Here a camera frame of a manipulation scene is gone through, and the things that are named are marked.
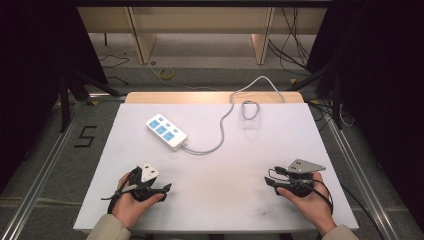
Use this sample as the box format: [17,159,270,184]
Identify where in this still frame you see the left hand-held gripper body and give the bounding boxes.
[128,162,165,203]

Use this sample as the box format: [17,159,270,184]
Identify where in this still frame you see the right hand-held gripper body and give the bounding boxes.
[281,158,327,198]

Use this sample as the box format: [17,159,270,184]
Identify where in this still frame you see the white power strip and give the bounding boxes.
[145,113,189,152]

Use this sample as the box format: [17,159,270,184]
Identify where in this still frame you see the person's left hand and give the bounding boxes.
[111,171,166,231]

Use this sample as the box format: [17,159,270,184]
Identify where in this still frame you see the person's right hand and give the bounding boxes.
[276,171,338,236]

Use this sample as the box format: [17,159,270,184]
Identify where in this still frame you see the black metal stand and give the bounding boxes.
[285,62,345,131]
[58,66,122,134]

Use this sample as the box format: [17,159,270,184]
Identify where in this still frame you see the yellow tape roll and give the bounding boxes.
[157,68,175,81]

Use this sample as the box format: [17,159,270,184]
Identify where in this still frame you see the dark curtain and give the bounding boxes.
[305,0,424,232]
[0,0,108,193]

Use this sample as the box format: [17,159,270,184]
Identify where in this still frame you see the light wooden shelf unit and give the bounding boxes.
[77,6,328,66]

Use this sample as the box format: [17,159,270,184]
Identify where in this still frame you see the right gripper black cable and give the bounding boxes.
[267,167,335,216]

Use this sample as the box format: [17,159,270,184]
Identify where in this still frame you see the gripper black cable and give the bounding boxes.
[267,167,335,216]
[100,166,141,215]

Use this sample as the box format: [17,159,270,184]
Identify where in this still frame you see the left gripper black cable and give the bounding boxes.
[100,166,141,215]

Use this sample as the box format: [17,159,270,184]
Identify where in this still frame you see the metal floor rail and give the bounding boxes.
[323,113,398,240]
[0,99,85,240]

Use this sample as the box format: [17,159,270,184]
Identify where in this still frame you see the looped grey cable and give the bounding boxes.
[241,100,261,121]

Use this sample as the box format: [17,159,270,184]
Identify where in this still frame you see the grey power strip cable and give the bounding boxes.
[181,75,286,156]

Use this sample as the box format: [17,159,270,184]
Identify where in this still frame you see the white floor cable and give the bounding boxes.
[147,62,222,92]

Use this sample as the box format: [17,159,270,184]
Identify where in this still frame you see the bundle of black cables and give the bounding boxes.
[267,6,316,73]

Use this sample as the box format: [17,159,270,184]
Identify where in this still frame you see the thin black floor cable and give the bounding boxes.
[98,53,131,70]

